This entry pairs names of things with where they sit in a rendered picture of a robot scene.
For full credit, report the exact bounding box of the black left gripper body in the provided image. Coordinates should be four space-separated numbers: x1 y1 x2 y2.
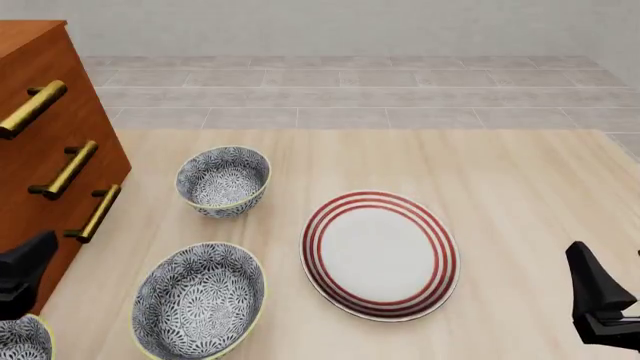
0 283 39 322

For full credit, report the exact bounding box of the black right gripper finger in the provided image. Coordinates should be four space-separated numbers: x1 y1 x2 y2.
565 240 639 317

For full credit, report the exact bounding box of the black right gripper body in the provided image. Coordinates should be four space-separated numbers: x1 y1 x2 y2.
572 300 640 345

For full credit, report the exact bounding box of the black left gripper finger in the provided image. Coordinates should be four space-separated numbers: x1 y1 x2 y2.
0 229 60 293

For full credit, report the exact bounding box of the patterned bowl with yellow rim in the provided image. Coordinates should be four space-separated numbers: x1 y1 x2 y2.
0 312 56 360

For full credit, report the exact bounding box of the large patterned bowl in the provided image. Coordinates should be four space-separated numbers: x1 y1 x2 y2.
130 241 268 360

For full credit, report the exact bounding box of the small deep patterned bowl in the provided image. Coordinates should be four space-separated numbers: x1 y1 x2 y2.
174 145 272 219

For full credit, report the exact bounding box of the white plate with red rings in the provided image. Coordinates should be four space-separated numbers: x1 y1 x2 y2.
298 189 461 324

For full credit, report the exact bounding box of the red-brown wooden cabinet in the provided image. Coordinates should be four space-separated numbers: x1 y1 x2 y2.
0 20 133 317

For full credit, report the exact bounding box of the short brass drawer handle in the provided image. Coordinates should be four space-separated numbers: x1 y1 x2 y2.
63 183 123 245

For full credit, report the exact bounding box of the medium brass drawer handle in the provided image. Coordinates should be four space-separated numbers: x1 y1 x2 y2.
27 140 100 201

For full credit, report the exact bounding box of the long brass drawer handle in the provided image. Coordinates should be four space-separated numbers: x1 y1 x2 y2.
0 79 69 141

